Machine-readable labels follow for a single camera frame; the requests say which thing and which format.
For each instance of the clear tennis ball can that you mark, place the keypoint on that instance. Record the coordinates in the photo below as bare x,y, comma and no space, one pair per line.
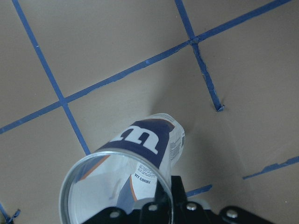
124,171

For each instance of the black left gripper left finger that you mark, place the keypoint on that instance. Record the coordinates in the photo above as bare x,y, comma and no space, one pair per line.
147,211

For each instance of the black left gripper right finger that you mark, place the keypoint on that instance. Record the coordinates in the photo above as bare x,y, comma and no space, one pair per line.
183,210

